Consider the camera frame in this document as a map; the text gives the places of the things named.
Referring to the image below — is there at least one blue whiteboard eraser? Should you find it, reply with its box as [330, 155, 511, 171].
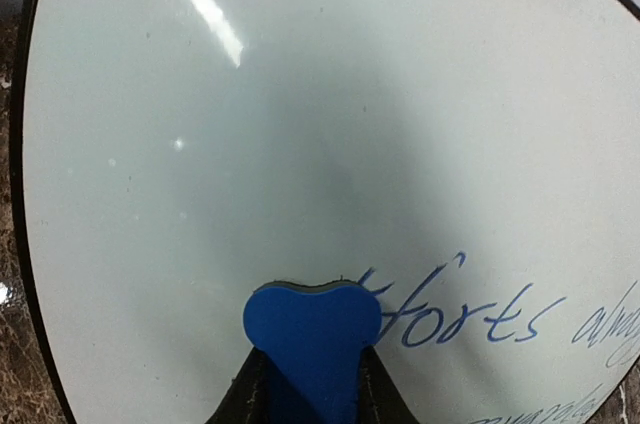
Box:
[243, 280, 382, 424]

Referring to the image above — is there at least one white whiteboard black frame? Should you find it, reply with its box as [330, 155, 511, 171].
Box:
[11, 0, 639, 423]

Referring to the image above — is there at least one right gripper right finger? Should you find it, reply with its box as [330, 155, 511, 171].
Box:
[357, 346, 419, 424]

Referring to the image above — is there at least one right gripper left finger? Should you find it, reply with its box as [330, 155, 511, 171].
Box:
[207, 348, 269, 424]

